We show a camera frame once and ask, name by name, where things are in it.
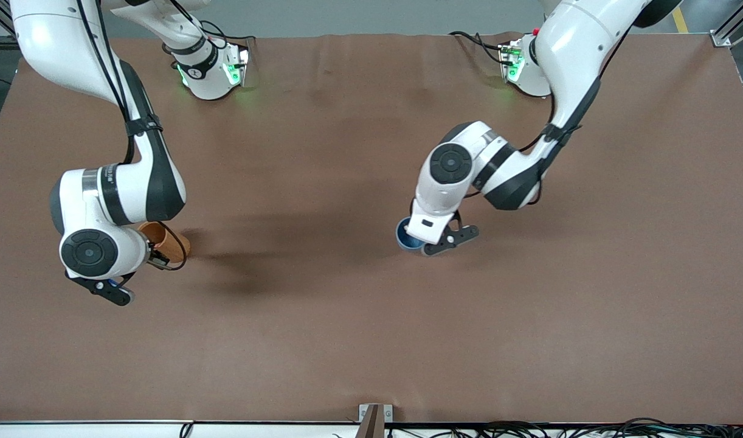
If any brown wooden cup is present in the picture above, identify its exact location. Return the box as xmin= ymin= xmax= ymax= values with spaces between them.
xmin=137 ymin=221 xmax=192 ymax=264

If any blue cup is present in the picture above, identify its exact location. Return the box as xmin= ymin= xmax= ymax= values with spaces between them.
xmin=396 ymin=218 xmax=427 ymax=252

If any brown table cover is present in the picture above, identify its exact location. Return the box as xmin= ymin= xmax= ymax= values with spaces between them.
xmin=0 ymin=32 xmax=743 ymax=425

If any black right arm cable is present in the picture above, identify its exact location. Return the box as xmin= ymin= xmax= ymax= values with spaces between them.
xmin=74 ymin=0 xmax=188 ymax=271

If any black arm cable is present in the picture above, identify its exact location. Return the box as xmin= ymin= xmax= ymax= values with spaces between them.
xmin=463 ymin=24 xmax=634 ymax=214
xmin=74 ymin=0 xmax=188 ymax=271

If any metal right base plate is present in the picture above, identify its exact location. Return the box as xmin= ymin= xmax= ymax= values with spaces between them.
xmin=223 ymin=46 xmax=251 ymax=89

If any metal base plate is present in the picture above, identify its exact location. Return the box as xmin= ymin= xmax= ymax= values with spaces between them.
xmin=498 ymin=41 xmax=524 ymax=83
xmin=223 ymin=46 xmax=251 ymax=89

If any black right base cable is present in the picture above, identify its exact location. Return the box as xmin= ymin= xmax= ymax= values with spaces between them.
xmin=162 ymin=0 xmax=257 ymax=55

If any black base cable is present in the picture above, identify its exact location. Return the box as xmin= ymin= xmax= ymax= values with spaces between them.
xmin=449 ymin=30 xmax=512 ymax=64
xmin=162 ymin=0 xmax=257 ymax=55

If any brown upright post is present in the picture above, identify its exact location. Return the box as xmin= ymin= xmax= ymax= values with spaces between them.
xmin=354 ymin=405 xmax=385 ymax=438

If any grey metal bracket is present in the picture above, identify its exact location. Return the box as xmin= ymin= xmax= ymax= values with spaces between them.
xmin=358 ymin=403 xmax=394 ymax=423

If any black left base cable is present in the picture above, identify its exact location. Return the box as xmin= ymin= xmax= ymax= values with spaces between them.
xmin=449 ymin=30 xmax=512 ymax=64

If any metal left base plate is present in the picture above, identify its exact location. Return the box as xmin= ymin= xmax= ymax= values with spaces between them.
xmin=498 ymin=41 xmax=524 ymax=83

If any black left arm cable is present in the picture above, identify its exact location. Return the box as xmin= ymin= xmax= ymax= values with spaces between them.
xmin=463 ymin=24 xmax=634 ymax=214

